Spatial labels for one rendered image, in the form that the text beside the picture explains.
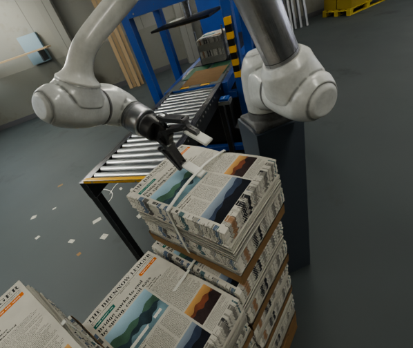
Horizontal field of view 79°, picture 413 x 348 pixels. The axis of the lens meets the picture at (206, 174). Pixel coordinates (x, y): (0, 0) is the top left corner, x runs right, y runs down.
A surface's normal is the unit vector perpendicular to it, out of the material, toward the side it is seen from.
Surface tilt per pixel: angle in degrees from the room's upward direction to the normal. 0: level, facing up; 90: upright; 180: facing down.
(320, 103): 96
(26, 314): 3
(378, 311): 0
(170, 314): 1
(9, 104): 90
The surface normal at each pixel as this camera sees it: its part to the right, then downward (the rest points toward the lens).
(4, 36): 0.27, 0.51
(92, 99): 0.89, 0.30
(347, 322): -0.26, -0.77
